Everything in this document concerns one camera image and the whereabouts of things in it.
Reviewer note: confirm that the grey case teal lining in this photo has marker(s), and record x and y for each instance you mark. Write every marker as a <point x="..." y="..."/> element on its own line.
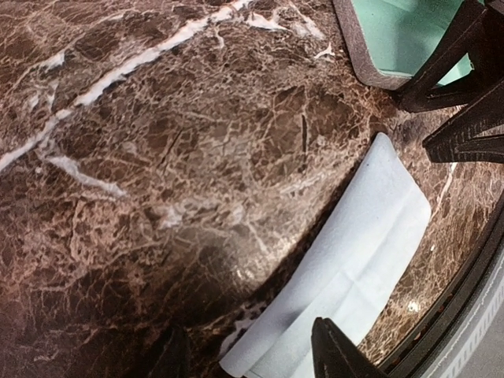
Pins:
<point x="389" y="41"/>

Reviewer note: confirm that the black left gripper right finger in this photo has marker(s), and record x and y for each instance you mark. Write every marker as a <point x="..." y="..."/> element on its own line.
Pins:
<point x="335" y="356"/>

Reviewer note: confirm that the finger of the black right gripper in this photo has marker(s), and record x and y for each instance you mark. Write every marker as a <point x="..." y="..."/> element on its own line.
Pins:
<point x="459" y="139"/>
<point x="476" y="31"/>

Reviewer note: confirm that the black front table rail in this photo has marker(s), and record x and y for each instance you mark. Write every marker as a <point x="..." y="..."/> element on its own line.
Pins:
<point x="418" y="349"/>

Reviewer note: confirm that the light blue cleaning cloth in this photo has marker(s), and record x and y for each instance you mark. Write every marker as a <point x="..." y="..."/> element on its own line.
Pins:
<point x="347" y="275"/>

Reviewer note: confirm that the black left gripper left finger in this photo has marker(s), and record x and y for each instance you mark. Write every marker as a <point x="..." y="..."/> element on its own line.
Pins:
<point x="175" y="357"/>

